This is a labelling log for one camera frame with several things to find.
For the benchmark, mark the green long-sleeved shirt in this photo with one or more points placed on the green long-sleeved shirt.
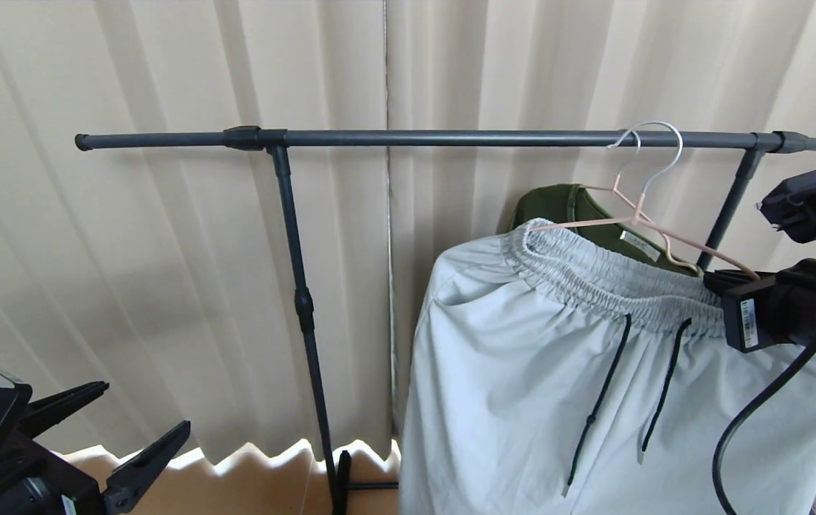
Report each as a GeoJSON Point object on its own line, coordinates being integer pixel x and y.
{"type": "Point", "coordinates": [558, 204]}

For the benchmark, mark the pink clothes hanger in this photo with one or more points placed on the pink clothes hanger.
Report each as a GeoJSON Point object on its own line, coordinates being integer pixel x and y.
{"type": "Point", "coordinates": [615, 184]}
{"type": "Point", "coordinates": [638, 213]}

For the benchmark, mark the pale grey shorts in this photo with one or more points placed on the pale grey shorts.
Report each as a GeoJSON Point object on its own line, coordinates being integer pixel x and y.
{"type": "Point", "coordinates": [522, 393]}

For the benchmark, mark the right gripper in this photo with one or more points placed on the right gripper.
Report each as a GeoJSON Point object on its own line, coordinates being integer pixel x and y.
{"type": "Point", "coordinates": [794, 315]}

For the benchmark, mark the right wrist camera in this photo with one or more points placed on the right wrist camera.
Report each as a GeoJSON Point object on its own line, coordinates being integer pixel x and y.
{"type": "Point", "coordinates": [815, 200]}

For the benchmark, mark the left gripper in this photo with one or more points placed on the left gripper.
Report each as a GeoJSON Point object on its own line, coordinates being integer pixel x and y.
{"type": "Point", "coordinates": [21, 486]}

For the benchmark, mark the beige curtain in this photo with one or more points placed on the beige curtain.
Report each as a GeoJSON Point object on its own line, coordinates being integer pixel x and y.
{"type": "Point", "coordinates": [164, 286]}

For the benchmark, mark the black clothes rack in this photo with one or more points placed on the black clothes rack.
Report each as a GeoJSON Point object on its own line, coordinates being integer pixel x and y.
{"type": "Point", "coordinates": [450, 138]}

